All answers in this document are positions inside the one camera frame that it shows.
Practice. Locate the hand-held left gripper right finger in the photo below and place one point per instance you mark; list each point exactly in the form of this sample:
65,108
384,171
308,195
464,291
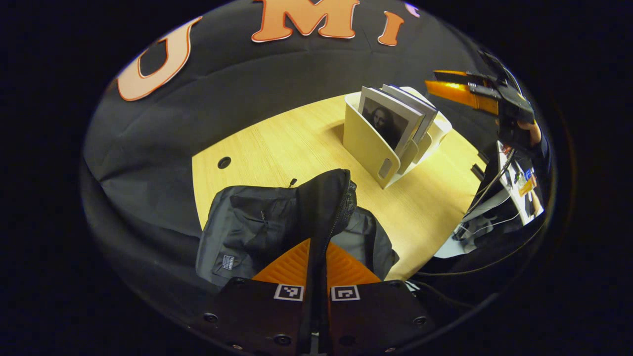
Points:
376,316

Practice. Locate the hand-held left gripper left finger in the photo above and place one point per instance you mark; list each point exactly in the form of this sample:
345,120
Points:
267,316

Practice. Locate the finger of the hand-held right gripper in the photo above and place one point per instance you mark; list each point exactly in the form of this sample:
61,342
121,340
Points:
460,76
460,96

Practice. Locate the blue-edged book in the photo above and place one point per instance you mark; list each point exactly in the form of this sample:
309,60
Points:
415,101

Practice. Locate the portrait cover book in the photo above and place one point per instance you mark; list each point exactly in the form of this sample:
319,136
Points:
388,123

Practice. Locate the black schoolbag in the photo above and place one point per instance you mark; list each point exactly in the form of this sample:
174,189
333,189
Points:
257,222

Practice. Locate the white bookshelf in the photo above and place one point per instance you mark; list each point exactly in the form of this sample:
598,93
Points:
366,143

